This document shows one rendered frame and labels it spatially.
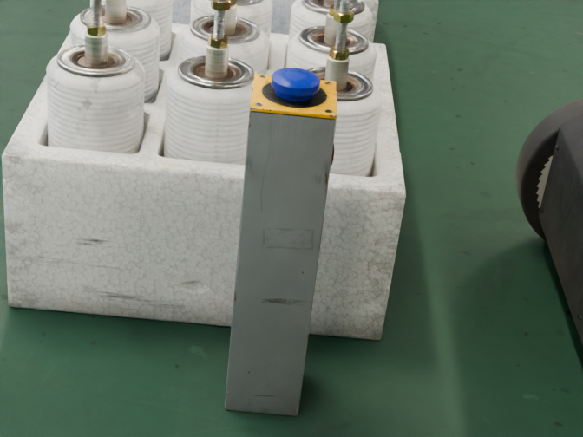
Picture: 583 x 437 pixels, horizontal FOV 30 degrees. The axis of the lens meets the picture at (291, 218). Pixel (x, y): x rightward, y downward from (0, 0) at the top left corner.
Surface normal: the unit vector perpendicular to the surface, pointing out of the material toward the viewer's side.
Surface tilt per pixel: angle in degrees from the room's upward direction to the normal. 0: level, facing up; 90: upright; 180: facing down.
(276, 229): 90
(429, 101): 0
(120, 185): 90
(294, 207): 90
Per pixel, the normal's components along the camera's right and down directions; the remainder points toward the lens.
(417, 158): 0.10, -0.86
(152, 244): -0.02, 0.51
